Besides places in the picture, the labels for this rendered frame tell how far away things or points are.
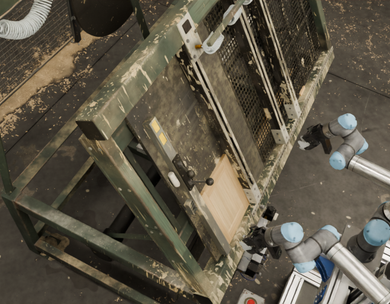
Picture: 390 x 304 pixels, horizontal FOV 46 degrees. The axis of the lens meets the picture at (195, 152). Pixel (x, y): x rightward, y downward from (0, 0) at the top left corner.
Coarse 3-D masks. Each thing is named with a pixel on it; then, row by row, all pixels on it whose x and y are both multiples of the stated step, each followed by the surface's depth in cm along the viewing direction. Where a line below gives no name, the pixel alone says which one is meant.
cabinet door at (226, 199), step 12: (216, 168) 234; (228, 168) 242; (216, 180) 233; (228, 180) 244; (204, 192) 225; (216, 192) 234; (228, 192) 244; (240, 192) 254; (216, 204) 235; (228, 204) 245; (240, 204) 256; (216, 216) 235; (228, 216) 246; (240, 216) 256; (228, 228) 246; (228, 240) 247
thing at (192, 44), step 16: (192, 32) 194; (192, 48) 195; (208, 48) 193; (192, 64) 202; (192, 80) 210; (208, 80) 213; (208, 96) 214; (208, 112) 221; (224, 128) 227; (224, 144) 234; (240, 160) 244; (240, 176) 248; (256, 192) 258
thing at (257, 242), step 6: (258, 228) 183; (264, 228) 181; (252, 234) 184; (258, 234) 180; (246, 240) 187; (252, 240) 183; (258, 240) 184; (264, 240) 179; (252, 246) 187; (258, 246) 184; (264, 246) 184; (270, 246) 179
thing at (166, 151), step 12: (156, 120) 189; (156, 144) 194; (168, 144) 197; (168, 156) 197; (180, 180) 208; (192, 192) 213; (204, 204) 222; (204, 216) 222; (216, 228) 232; (216, 240) 235; (228, 252) 243
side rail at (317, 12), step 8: (304, 0) 323; (312, 0) 321; (320, 0) 325; (304, 8) 328; (312, 8) 325; (320, 8) 326; (320, 16) 327; (312, 24) 335; (320, 24) 332; (312, 32) 340; (320, 32) 336; (320, 40) 342; (328, 40) 344; (320, 48) 347; (328, 48) 345
